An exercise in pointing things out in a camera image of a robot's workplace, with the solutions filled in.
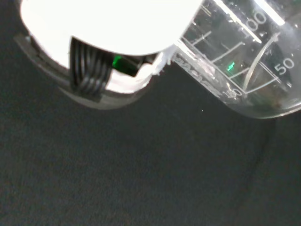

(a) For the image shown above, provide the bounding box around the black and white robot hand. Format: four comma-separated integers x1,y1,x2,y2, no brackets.
13,0,205,111

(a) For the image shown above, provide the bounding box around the black bench cloth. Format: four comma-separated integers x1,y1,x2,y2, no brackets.
0,0,301,226

